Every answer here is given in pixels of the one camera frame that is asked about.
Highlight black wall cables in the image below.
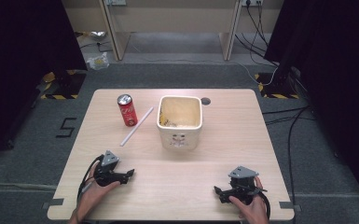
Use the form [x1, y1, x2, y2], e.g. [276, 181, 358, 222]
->
[234, 2, 279, 67]

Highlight dark curtain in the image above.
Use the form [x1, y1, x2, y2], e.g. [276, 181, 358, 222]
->
[264, 0, 359, 214]
[0, 0, 89, 167]

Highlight silver foil wrapper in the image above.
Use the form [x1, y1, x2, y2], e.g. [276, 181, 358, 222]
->
[88, 30, 107, 40]

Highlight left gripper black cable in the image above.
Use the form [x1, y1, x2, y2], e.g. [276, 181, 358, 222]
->
[76, 154, 105, 203]

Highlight black floor cables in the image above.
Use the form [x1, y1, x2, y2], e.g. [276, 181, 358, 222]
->
[261, 105, 317, 224]

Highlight cream square waste bin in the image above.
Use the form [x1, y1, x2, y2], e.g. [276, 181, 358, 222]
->
[156, 95, 203, 151]

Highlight white drinking straw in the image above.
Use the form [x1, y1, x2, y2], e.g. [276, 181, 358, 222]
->
[119, 106, 155, 147]

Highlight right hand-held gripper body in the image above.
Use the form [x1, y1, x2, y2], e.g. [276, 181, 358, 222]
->
[227, 165, 264, 206]

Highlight black stand base striped tape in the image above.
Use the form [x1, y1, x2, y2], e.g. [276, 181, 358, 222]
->
[40, 69, 87, 101]
[255, 72, 300, 100]

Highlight white floor cable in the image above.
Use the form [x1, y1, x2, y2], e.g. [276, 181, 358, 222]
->
[229, 59, 280, 87]

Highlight person's right hand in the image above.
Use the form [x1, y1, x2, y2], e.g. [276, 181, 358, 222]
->
[228, 176, 270, 224]

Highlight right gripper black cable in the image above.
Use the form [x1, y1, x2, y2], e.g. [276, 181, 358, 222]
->
[255, 189, 271, 220]

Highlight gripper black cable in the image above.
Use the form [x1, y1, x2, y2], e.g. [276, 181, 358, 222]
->
[76, 154, 105, 203]
[255, 189, 271, 220]

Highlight red soda can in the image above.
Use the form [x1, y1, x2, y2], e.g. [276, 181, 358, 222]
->
[117, 93, 139, 128]

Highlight wooden desk frame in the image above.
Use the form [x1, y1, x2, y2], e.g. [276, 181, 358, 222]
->
[98, 0, 242, 62]

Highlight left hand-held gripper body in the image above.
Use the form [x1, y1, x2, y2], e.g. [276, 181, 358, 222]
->
[92, 150, 129, 188]

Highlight clear plastic bag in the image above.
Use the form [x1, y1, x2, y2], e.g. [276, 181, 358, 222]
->
[86, 51, 110, 71]

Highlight person's left hand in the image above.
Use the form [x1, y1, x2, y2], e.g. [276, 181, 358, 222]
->
[74, 176, 121, 220]

